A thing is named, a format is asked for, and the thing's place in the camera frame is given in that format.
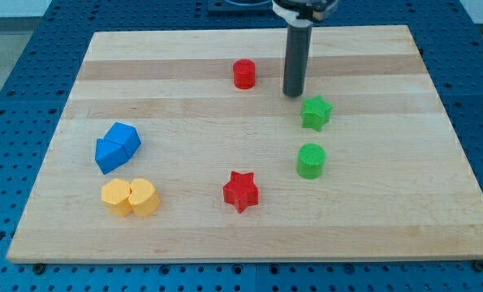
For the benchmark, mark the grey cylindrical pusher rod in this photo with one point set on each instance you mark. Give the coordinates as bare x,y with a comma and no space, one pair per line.
296,60

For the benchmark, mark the yellow hexagon block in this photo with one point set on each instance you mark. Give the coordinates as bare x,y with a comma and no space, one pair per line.
115,195

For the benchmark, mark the green star block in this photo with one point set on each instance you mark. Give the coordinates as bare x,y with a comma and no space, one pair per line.
315,113

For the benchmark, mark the red star block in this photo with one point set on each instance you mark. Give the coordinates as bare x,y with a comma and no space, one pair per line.
241,191

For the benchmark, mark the blue triangular block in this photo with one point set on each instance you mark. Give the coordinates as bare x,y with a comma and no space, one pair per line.
109,155

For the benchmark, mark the red cylinder block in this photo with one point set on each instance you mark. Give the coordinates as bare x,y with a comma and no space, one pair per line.
244,73

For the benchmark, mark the yellow heart block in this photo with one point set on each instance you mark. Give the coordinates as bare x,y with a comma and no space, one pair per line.
144,198

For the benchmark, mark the wooden board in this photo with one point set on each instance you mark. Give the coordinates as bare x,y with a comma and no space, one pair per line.
396,184

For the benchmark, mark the blue cube block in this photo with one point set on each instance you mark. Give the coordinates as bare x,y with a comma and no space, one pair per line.
124,135

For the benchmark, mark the green cylinder block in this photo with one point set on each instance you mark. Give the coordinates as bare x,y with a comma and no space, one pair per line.
311,160

